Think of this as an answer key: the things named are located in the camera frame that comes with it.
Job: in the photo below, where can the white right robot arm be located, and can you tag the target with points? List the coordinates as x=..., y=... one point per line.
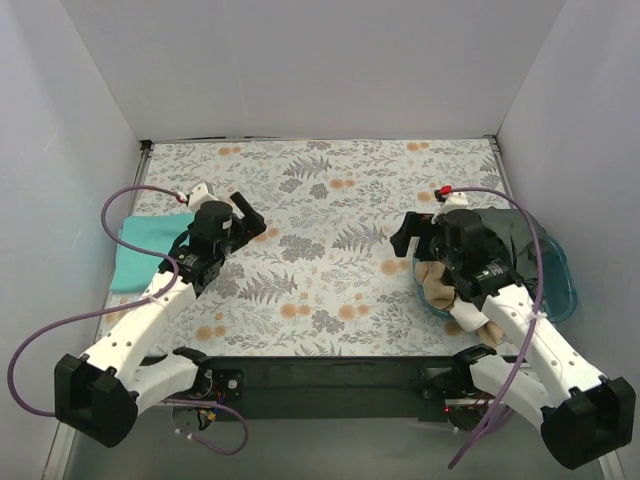
x=581, y=414

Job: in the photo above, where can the white t shirt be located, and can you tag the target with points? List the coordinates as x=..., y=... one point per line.
x=467, y=315

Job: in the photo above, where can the floral patterned table cover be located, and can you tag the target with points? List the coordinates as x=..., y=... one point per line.
x=322, y=279

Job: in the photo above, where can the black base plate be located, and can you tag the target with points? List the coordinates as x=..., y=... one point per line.
x=323, y=387

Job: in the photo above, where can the clear blue plastic basket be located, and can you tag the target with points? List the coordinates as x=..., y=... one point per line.
x=560, y=296

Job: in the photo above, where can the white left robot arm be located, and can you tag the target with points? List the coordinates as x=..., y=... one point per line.
x=102, y=392

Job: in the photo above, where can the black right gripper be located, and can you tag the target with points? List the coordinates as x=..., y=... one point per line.
x=417, y=235

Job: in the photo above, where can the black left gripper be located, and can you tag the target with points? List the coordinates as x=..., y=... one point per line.
x=245, y=220

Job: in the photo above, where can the grey t shirt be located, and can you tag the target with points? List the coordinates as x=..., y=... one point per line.
x=513, y=230

